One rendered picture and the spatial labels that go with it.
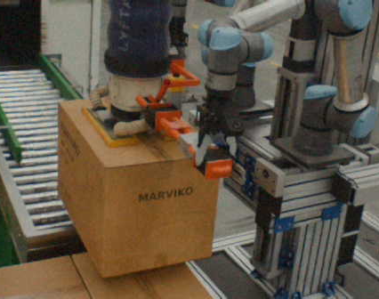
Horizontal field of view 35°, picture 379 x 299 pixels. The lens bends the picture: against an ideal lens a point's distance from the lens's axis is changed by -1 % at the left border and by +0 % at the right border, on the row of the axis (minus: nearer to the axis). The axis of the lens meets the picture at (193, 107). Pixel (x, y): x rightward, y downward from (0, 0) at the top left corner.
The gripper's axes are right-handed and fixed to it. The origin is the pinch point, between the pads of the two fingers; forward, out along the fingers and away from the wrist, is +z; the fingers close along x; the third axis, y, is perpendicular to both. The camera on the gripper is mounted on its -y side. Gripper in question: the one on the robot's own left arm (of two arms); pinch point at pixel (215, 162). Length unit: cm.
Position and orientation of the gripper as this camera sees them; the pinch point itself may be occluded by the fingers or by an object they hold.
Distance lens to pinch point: 162.9
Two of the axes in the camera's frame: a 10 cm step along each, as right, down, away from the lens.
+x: -9.0, 0.6, -4.4
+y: -4.3, -3.3, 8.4
